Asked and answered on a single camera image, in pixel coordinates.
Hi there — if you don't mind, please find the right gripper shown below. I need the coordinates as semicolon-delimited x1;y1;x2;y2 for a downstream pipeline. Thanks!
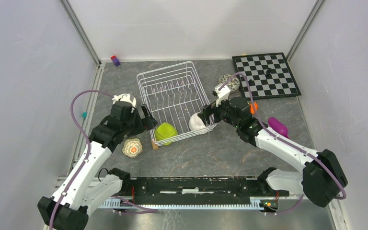
197;95;240;129

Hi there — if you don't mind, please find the white round bowl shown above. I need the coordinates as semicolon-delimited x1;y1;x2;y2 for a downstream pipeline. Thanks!
188;113;216;135

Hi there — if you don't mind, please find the green square plastic bowl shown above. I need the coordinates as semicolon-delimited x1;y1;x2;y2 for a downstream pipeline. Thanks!
155;122;178;141

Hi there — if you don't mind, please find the cream lobed small bowl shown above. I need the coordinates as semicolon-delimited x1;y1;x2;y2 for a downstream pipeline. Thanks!
122;138;143;158

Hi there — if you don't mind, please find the pink patterned bowl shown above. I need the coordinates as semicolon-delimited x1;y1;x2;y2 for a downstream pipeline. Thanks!
218;74;240;92

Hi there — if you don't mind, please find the large white ribbed bowl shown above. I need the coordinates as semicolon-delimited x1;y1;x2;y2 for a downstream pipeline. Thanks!
119;93;137;108

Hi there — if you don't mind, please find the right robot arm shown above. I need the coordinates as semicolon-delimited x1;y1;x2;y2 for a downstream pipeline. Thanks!
196;97;348;207

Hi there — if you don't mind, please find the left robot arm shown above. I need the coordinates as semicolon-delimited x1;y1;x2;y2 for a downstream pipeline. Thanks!
37;101;158;230

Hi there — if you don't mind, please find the small wooden block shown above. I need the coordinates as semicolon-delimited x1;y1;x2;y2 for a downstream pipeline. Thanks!
151;140;159;150

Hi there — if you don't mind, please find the orange curved plastic piece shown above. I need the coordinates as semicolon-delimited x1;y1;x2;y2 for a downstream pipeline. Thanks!
250;102;258;115

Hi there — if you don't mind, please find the red purple block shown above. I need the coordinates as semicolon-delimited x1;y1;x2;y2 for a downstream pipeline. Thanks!
111;55;121;67

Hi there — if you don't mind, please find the magenta plastic scoop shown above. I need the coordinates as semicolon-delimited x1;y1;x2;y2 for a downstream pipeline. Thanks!
268;117;289;138

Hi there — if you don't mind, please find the black white chessboard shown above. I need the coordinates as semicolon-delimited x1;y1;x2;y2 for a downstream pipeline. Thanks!
232;52;301;100

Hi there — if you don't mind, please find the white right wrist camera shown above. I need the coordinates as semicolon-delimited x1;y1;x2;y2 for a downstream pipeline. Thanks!
212;83;231;107

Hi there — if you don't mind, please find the white wire dish rack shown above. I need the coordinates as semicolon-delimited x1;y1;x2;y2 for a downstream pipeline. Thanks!
136;61;210;146

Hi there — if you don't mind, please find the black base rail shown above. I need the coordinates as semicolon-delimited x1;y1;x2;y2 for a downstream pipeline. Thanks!
116;176;289;205

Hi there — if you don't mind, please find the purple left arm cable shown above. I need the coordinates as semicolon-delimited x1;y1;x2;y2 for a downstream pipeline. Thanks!
48;90;159;230

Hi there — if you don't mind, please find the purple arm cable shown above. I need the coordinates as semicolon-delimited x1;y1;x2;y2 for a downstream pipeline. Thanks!
218;72;347;216
48;90;159;230

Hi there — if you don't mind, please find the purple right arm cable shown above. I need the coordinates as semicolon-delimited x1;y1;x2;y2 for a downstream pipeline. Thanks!
218;72;347;216

